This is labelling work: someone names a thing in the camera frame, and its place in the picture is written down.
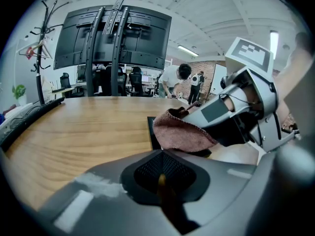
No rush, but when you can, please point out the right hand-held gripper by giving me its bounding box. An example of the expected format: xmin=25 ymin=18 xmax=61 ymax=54
xmin=183 ymin=36 xmax=300 ymax=153

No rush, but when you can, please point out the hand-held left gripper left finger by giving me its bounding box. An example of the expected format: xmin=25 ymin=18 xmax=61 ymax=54
xmin=36 ymin=149 xmax=183 ymax=236

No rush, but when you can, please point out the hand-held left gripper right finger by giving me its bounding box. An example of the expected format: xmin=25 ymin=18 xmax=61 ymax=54
xmin=161 ymin=149 xmax=279 ymax=235

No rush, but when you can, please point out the brown cloth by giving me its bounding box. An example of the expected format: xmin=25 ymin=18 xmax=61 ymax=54
xmin=152 ymin=101 xmax=220 ymax=153

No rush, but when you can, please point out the black picture frame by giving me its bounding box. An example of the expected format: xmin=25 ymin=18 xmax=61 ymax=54
xmin=147 ymin=116 xmax=259 ymax=167

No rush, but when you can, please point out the person's right forearm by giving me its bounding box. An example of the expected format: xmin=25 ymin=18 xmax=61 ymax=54
xmin=272 ymin=48 xmax=315 ymax=114

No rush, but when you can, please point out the whiteboard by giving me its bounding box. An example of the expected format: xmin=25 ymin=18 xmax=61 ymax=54
xmin=209 ymin=63 xmax=228 ymax=96

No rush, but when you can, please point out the long ceiling light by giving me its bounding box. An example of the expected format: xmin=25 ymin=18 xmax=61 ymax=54
xmin=177 ymin=45 xmax=199 ymax=58
xmin=269 ymin=30 xmax=280 ymax=60

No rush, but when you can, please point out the black office chair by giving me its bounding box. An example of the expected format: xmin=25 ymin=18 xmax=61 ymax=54
xmin=59 ymin=72 xmax=85 ymax=98
xmin=128 ymin=66 xmax=154 ymax=98

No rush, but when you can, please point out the black keyboard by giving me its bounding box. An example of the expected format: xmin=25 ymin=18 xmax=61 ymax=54
xmin=0 ymin=96 xmax=65 ymax=152

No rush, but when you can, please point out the large black monitor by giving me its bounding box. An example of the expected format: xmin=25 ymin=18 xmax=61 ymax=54
xmin=53 ymin=4 xmax=172 ymax=71

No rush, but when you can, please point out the black monitor stand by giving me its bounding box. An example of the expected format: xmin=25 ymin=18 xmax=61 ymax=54
xmin=85 ymin=0 xmax=131 ymax=97

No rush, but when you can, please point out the potted green plant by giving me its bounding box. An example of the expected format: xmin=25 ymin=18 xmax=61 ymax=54
xmin=11 ymin=84 xmax=28 ymax=107

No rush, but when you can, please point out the black coat rack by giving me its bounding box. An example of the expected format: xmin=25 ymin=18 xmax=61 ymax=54
xmin=29 ymin=0 xmax=71 ymax=106

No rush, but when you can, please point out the wooden hanger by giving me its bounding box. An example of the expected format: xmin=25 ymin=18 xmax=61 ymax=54
xmin=31 ymin=39 xmax=54 ymax=59

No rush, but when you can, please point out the white hanger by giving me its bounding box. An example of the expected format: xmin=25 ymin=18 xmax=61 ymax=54
xmin=18 ymin=43 xmax=40 ymax=58

